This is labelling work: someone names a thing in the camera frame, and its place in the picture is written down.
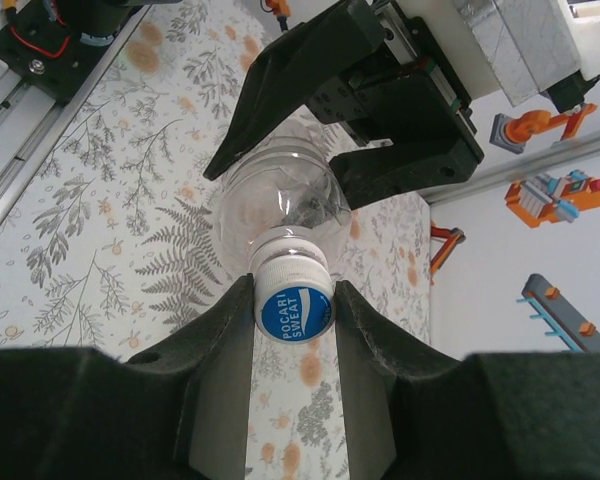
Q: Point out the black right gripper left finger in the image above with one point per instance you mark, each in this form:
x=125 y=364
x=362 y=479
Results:
x=130 y=415

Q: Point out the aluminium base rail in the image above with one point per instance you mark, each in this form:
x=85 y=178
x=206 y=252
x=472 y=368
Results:
x=10 y=130

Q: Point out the aluminium frame post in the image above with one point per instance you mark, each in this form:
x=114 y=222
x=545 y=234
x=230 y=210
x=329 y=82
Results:
x=530 y=167

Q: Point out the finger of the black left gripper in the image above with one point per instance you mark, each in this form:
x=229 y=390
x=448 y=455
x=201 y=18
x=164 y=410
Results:
x=420 y=165
x=290 y=75

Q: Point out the blue white Pocari Sweat cap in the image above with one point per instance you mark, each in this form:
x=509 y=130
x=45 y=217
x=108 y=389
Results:
x=292 y=310

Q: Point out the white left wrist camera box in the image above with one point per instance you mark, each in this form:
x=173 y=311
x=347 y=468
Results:
x=595 y=45

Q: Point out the clear bottle without label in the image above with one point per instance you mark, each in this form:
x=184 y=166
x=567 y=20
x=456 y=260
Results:
x=260 y=215

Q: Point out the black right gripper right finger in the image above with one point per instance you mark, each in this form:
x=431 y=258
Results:
x=480 y=415

